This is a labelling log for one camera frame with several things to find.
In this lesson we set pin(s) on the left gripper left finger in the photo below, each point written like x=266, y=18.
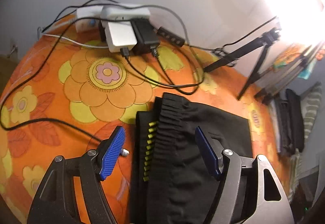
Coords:
x=55, y=199

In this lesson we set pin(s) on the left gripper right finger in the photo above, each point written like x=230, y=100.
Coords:
x=249, y=190

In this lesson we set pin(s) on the black shorts with yellow stripes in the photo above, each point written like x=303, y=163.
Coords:
x=170, y=182

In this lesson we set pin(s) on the stack of folded black clothes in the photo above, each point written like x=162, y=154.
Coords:
x=287, y=123

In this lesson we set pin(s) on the orange floral bedsheet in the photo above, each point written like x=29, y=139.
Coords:
x=68, y=94

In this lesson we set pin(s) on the green white striped pillow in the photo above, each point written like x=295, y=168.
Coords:
x=311, y=100

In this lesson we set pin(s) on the hanging colourful cloth garland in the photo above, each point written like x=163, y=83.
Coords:
x=306, y=73

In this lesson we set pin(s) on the white power strip with adapters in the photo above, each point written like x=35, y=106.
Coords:
x=121, y=26

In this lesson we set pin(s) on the black inline cable switch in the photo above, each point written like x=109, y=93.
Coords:
x=171, y=37

